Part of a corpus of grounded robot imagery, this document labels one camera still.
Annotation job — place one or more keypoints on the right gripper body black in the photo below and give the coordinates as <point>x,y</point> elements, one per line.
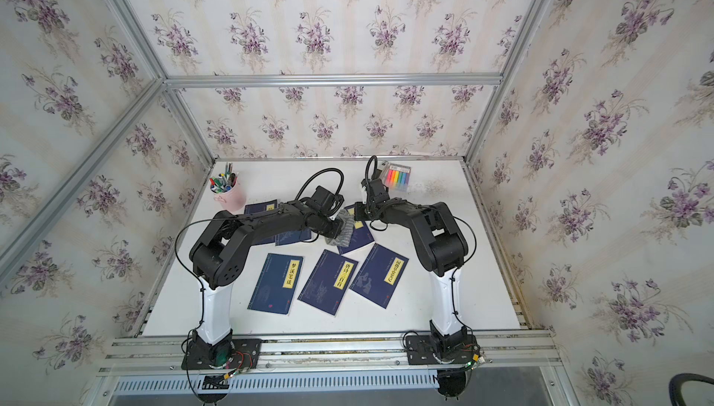
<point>363,212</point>

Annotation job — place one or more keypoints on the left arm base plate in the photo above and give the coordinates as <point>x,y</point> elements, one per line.
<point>229,353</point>

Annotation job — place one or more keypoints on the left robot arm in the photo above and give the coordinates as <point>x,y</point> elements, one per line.
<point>220,254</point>

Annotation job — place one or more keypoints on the grey striped cleaning cloth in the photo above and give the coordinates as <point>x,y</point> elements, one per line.
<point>346,225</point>

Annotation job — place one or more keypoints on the pink pen cup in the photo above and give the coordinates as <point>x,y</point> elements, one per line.
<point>227,188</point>

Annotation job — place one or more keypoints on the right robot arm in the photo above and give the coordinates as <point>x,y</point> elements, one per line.
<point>442,250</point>

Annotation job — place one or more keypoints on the blue book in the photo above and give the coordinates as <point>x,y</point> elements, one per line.
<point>275,289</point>
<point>293,237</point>
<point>328,282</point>
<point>254,208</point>
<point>362,236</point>
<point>379,275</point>

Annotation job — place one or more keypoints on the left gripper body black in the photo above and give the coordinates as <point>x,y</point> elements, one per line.
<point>324,227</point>

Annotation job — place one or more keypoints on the clear box of highlighters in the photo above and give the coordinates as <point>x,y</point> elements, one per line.
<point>396,176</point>

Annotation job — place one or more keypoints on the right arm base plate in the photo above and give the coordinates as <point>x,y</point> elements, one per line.
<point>460,348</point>

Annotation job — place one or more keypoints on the aluminium rail frame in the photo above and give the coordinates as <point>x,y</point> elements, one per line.
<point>323,363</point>

